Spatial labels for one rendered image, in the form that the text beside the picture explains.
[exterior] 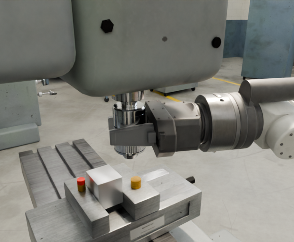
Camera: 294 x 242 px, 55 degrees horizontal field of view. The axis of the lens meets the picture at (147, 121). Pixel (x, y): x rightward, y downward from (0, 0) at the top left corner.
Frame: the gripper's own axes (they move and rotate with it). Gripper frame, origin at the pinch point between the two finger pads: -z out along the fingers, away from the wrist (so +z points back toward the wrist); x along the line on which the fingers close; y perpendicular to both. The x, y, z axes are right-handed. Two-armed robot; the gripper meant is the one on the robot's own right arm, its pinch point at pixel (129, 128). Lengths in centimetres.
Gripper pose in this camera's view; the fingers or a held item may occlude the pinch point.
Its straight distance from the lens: 41.1
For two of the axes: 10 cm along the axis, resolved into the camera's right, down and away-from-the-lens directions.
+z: 9.9, -0.7, 1.5
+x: 1.6, 3.5, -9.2
